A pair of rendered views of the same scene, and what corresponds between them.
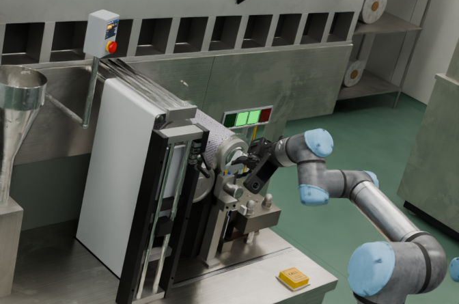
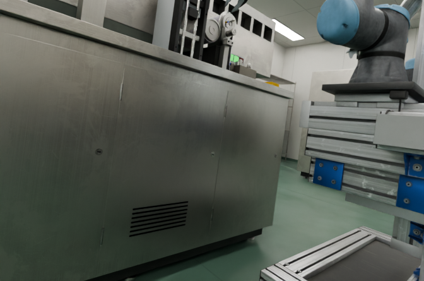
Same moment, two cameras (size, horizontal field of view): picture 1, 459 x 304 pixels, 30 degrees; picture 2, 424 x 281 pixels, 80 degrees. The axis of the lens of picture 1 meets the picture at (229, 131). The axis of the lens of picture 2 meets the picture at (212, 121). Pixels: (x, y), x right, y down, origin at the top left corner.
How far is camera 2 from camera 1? 190 cm
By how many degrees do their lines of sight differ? 24
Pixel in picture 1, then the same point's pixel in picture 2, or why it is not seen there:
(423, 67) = (293, 146)
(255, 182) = not seen: outside the picture
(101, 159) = (159, 16)
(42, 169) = (129, 31)
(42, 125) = (129, 4)
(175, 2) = not seen: outside the picture
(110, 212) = (164, 37)
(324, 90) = (265, 62)
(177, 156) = not seen: outside the picture
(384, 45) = not seen: hidden behind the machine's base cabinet
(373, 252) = not seen: outside the picture
